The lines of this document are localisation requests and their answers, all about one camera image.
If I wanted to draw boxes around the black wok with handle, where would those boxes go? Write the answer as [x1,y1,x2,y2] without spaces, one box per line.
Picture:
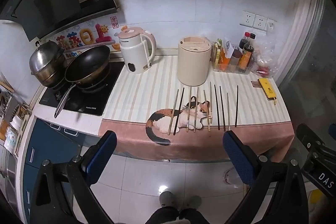
[54,45,110,118]

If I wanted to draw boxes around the striped cat tablecloth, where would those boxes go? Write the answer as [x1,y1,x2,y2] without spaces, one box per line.
[98,56,294,162]

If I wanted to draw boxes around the grey slipper left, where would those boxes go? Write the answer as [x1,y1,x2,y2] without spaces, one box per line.
[159,191,177,207]

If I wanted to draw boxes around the black chopstick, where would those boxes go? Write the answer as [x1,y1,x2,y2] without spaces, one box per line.
[219,86,226,132]
[214,85,221,130]
[235,85,239,127]
[173,87,185,136]

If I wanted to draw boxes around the black cap sauce bottle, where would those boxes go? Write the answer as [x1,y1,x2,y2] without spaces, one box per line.
[249,32,256,46]

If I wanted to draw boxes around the clear condiment tray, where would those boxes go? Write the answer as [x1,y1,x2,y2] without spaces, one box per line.
[211,50,253,74]

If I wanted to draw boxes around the small brown card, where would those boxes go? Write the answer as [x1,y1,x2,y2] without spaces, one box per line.
[251,81,261,88]

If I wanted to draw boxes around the wooden chopstick white tip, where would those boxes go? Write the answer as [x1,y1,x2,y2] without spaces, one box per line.
[186,86,192,132]

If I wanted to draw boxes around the light wooden chopstick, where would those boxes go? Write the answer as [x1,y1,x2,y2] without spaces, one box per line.
[168,89,179,135]

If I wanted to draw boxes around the blue kitchen cabinet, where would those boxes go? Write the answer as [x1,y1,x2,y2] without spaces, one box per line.
[22,119,99,221]

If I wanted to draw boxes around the grey slipper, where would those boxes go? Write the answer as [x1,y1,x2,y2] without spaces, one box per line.
[159,191,177,207]
[185,196,202,210]

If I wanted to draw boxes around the stainless steel lidded pot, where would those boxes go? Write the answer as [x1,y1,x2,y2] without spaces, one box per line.
[29,40,67,88]

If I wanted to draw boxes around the clear plastic bag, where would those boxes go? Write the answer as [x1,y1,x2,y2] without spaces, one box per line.
[251,34,278,78]

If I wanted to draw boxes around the beige cylindrical utensil holder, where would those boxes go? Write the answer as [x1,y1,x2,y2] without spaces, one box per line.
[177,36,212,87]

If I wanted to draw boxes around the colourful wall sticker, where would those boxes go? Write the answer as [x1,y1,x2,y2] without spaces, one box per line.
[51,23,127,60]

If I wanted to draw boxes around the grey slipper right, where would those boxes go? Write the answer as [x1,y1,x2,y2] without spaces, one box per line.
[185,196,202,210]

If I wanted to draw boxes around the red cap sauce bottle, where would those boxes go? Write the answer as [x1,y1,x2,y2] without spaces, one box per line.
[239,32,250,53]

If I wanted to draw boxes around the black induction cooktop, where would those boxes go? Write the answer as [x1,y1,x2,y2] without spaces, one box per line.
[39,61,124,116]

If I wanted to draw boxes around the pink white electric kettle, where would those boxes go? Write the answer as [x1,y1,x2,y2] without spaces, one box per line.
[118,27,157,74]

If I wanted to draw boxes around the white wall socket panel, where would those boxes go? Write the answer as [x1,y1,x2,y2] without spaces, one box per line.
[239,11,277,31]

